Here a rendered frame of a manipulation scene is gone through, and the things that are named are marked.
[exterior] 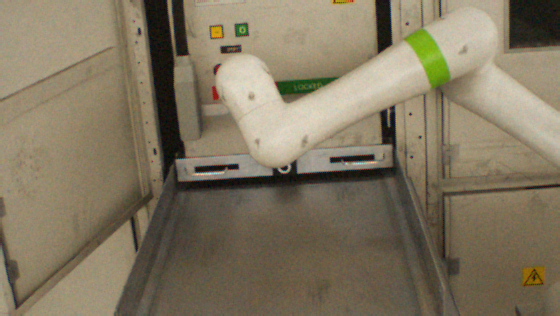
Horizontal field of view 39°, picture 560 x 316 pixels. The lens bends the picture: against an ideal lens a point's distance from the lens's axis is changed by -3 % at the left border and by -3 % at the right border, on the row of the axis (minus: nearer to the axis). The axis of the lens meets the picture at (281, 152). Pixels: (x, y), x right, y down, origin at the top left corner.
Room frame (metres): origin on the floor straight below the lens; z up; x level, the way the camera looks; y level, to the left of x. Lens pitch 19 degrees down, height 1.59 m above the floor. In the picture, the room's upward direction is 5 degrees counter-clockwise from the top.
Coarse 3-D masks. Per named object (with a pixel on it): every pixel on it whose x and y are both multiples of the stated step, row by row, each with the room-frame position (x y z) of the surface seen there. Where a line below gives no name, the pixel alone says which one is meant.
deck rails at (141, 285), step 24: (168, 192) 1.78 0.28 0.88; (408, 192) 1.61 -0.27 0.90; (168, 216) 1.71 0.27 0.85; (408, 216) 1.60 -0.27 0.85; (144, 240) 1.46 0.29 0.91; (168, 240) 1.58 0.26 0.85; (408, 240) 1.48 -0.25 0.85; (144, 264) 1.43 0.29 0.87; (408, 264) 1.38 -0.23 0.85; (432, 264) 1.28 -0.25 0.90; (144, 288) 1.37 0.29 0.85; (432, 288) 1.27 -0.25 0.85; (144, 312) 1.28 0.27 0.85; (432, 312) 1.19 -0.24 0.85
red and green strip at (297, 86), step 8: (296, 80) 1.89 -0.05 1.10; (304, 80) 1.89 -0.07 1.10; (312, 80) 1.89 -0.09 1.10; (320, 80) 1.89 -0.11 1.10; (328, 80) 1.89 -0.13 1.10; (280, 88) 1.89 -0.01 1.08; (288, 88) 1.89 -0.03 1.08; (296, 88) 1.89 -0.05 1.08; (304, 88) 1.89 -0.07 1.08; (312, 88) 1.89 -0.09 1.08; (216, 96) 1.90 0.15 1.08
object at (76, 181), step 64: (0, 0) 1.47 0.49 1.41; (64, 0) 1.67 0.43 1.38; (0, 64) 1.44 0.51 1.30; (64, 64) 1.63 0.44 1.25; (0, 128) 1.40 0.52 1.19; (64, 128) 1.60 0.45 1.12; (128, 128) 1.85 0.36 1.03; (0, 192) 1.37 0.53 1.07; (64, 192) 1.56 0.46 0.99; (128, 192) 1.81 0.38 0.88; (0, 256) 1.29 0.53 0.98; (64, 256) 1.52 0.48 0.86
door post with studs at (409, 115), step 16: (400, 0) 1.84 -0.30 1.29; (416, 0) 1.84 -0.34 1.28; (400, 16) 1.84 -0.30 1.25; (416, 16) 1.84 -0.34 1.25; (400, 32) 1.84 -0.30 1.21; (400, 112) 1.84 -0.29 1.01; (416, 112) 1.84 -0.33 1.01; (400, 128) 1.84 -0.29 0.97; (416, 128) 1.84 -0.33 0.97; (400, 144) 1.84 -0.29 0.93; (416, 144) 1.84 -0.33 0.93; (400, 160) 1.84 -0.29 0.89; (416, 160) 1.84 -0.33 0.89; (416, 176) 1.84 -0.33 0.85
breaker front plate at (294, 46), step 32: (192, 0) 1.90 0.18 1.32; (256, 0) 1.90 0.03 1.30; (288, 0) 1.89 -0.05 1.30; (320, 0) 1.89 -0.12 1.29; (192, 32) 1.90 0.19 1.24; (224, 32) 1.90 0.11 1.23; (256, 32) 1.90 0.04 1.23; (288, 32) 1.89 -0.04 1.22; (320, 32) 1.89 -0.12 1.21; (352, 32) 1.89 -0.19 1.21; (288, 64) 1.89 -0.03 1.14; (320, 64) 1.89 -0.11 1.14; (352, 64) 1.89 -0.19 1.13; (288, 96) 1.89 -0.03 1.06; (224, 128) 1.90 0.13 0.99; (352, 128) 1.89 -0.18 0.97
